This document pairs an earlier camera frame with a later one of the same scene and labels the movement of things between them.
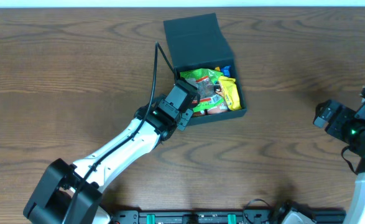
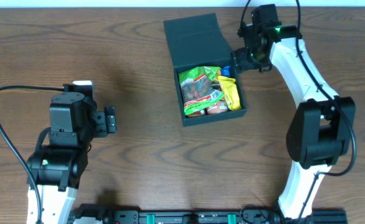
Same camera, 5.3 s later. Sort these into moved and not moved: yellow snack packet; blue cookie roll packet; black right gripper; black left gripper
Moved: black right gripper; black left gripper
Not moved: yellow snack packet; blue cookie roll packet
